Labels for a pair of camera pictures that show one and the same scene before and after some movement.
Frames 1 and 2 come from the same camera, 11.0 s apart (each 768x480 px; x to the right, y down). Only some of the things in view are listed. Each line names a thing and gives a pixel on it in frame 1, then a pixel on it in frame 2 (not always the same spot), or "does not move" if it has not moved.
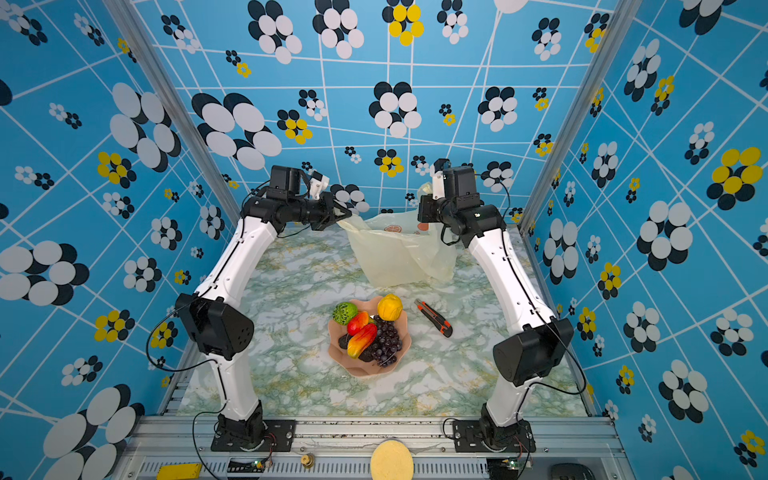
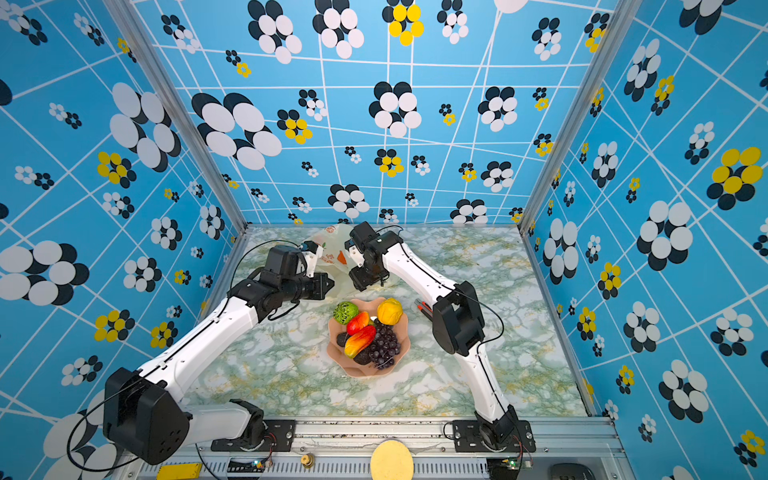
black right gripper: (430, 205) -> (359, 280)
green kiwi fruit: (343, 312) does not move
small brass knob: (308, 461) does not move
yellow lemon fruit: (390, 307) does not move
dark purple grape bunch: (386, 345) does not move
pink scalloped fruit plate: (358, 366) does not move
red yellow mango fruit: (361, 340) does not move
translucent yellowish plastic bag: (394, 248) -> (334, 261)
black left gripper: (328, 207) -> (321, 289)
